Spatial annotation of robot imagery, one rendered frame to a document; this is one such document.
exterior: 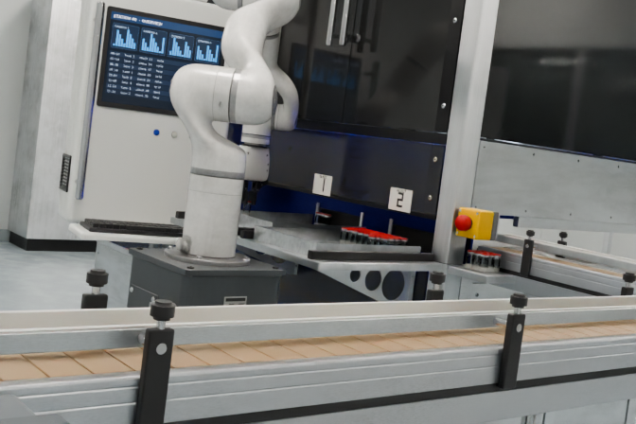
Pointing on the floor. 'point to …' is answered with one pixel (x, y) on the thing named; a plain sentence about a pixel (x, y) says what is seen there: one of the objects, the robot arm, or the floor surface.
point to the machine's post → (467, 110)
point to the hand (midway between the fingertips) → (248, 197)
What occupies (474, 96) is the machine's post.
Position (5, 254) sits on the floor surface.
